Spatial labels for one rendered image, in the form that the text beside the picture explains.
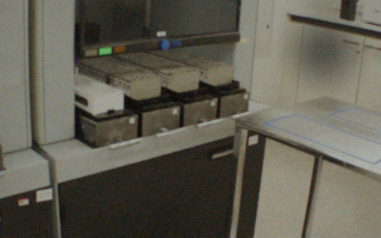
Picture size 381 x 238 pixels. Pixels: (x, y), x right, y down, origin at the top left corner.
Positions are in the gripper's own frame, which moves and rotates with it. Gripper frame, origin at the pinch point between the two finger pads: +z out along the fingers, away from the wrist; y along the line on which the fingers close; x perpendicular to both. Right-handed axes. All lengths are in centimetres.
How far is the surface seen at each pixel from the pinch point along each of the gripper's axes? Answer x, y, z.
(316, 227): 103, 79, 118
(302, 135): 26.2, 10.4, 36.4
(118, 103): 55, -30, 35
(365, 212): 108, 114, 118
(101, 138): 49, -36, 42
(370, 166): 4.5, 15.7, 36.4
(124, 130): 51, -29, 41
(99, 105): 53, -36, 35
